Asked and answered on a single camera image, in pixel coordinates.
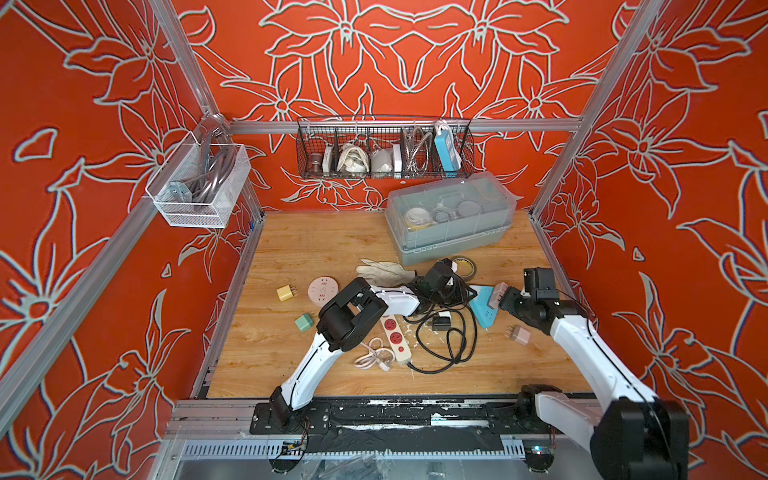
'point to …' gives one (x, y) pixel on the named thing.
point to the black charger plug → (441, 323)
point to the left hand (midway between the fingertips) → (476, 296)
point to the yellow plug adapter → (287, 292)
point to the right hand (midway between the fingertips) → (503, 299)
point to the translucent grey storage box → (429, 220)
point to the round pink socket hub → (321, 290)
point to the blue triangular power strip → (484, 313)
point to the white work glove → (384, 274)
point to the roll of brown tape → (466, 278)
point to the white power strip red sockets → (396, 338)
